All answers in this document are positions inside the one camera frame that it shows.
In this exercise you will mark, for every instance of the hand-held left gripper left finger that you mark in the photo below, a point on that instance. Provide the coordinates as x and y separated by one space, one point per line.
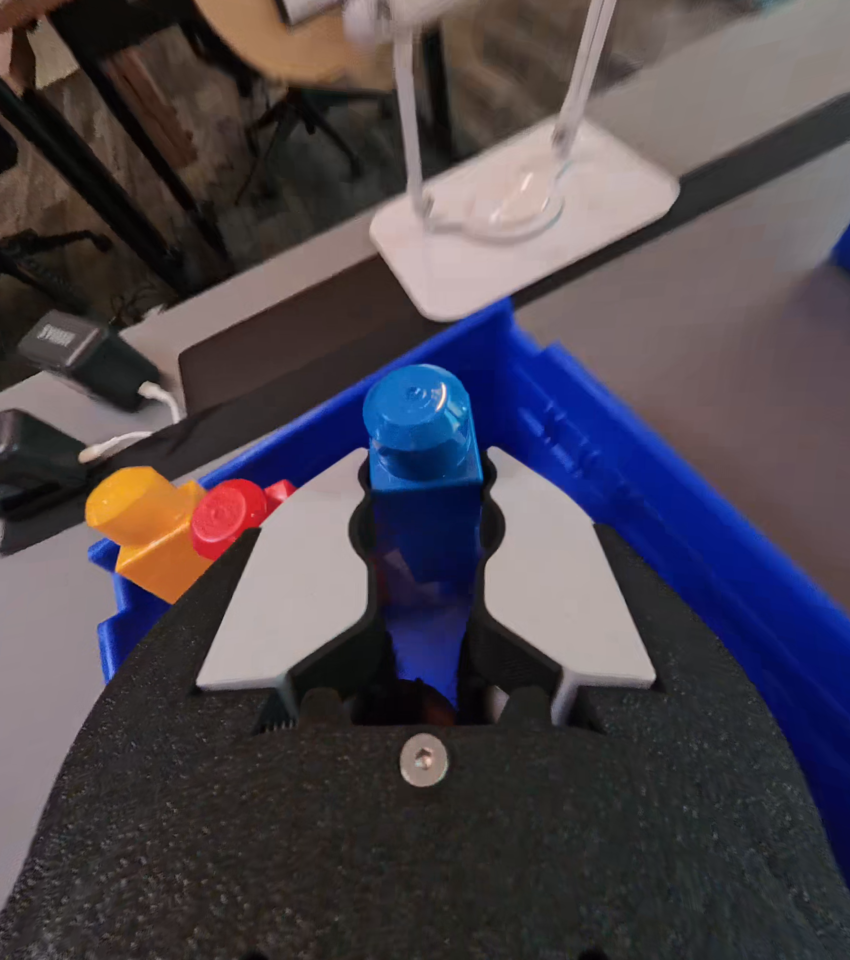
290 585

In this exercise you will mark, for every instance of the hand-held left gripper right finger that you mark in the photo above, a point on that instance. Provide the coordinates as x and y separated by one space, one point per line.
560 585

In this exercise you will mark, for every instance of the blue mega block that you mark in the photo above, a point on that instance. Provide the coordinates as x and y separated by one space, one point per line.
425 480

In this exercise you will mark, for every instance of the red mega block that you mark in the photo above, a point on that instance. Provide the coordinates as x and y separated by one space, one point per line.
226 517

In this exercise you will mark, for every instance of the orange mega block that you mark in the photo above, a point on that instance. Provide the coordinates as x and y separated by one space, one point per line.
147 540

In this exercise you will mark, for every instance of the black power adapter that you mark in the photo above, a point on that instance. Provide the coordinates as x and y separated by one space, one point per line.
12 461
87 356

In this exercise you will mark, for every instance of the black tripod stand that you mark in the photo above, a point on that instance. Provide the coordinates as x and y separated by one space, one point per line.
95 172

